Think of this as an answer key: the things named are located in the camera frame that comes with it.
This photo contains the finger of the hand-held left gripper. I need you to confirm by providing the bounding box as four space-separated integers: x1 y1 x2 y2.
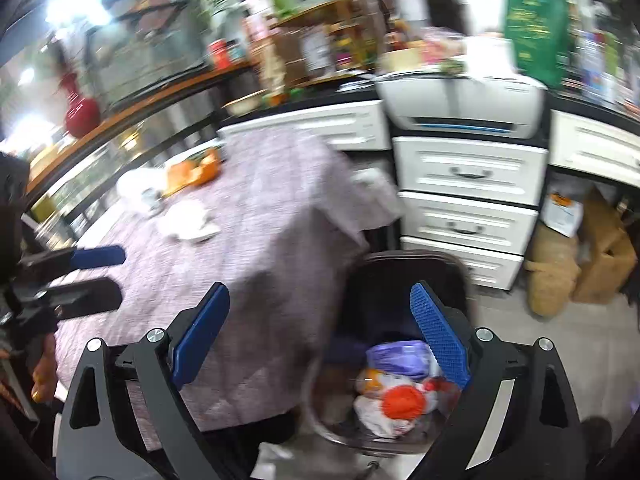
30 276 123 322
20 245 127 281

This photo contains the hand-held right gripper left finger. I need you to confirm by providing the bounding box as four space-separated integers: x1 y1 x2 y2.
56 281 232 480

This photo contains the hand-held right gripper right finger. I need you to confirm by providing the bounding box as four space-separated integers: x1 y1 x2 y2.
409 281 586 480

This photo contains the purple plastic bag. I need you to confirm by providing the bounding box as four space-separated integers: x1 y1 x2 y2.
366 341 432 379

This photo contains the orange-red round brush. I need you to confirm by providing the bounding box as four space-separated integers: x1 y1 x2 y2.
382 385 427 419

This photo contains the white paper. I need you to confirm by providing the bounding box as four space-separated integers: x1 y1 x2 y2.
117 169 166 216

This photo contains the dark plastic trash bin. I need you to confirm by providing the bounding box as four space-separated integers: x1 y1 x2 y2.
302 250 473 456

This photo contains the white red-print plastic bag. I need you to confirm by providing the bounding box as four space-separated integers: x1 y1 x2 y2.
354 380 451 439

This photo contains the person's left hand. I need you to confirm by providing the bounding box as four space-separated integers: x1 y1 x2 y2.
31 334 59 402

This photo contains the purple striped tablecloth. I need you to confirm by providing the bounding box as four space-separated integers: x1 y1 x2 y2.
52 127 403 431

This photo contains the tan kraft bag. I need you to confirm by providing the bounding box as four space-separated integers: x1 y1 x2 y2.
525 220 583 317

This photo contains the red ceramic vase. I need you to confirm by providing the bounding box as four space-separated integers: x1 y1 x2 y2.
62 72 101 138

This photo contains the white orange-print paper bag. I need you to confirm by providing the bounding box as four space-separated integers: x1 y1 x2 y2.
540 192 583 238

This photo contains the wooden top black railing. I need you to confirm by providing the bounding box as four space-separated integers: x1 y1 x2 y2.
25 57 261 231

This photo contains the cardboard box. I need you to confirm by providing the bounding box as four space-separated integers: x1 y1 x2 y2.
572 187 638 303

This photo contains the cream bowl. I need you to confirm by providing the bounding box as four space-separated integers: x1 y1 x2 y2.
222 91 268 117

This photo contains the black framed glass cage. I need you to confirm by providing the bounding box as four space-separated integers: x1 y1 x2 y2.
85 5 211 106

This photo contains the white printer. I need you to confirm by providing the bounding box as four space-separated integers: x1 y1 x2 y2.
375 72 548 138

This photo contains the red tin can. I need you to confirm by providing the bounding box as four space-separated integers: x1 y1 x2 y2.
207 39 232 70

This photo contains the wide white drawer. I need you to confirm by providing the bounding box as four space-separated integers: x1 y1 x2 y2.
217 100 391 153
549 109 640 186

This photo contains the beige tape roll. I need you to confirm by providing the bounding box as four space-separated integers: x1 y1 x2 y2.
382 47 421 73

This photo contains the white tissue roll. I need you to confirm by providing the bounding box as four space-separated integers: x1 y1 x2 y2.
462 35 516 78

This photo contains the wooden desktop shelf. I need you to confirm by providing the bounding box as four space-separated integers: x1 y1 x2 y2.
272 0 381 81

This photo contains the green tote bag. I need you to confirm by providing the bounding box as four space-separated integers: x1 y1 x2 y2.
502 0 571 88

